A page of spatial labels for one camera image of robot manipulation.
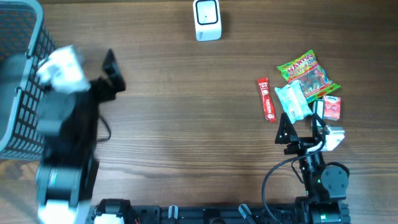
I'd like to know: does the white barcode scanner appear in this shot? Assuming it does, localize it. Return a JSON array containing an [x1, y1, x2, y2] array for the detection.
[[192, 0, 222, 42]]

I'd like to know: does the green candy bag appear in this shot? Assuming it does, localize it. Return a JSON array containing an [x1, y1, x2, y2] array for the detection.
[[277, 50, 341, 103]]

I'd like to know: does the light blue white packet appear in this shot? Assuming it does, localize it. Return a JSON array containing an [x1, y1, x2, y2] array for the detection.
[[275, 80, 313, 124]]

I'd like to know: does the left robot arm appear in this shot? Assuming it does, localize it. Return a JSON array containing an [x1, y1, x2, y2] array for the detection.
[[35, 45, 126, 223]]

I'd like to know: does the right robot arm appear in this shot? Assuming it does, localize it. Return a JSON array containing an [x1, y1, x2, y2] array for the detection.
[[275, 113, 349, 223]]

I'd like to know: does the right black cable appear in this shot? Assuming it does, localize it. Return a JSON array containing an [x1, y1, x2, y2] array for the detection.
[[261, 139, 326, 224]]

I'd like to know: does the small orange white packet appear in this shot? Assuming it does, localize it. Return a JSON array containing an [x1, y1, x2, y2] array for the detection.
[[323, 95, 341, 121]]

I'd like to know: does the green white boxed item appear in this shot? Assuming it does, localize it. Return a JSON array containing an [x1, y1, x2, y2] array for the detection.
[[312, 99, 325, 129]]

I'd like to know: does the red snack bar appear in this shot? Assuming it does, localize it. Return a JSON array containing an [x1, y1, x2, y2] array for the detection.
[[257, 78, 277, 123]]

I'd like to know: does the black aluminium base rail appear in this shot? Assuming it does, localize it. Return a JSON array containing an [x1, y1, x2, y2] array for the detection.
[[85, 199, 351, 224]]

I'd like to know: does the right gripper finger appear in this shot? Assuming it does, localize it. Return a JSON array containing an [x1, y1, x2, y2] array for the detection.
[[312, 113, 326, 139], [275, 113, 297, 144]]

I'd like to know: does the grey plastic shopping basket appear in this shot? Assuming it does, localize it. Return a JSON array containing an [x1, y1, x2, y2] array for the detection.
[[1, 0, 56, 160]]

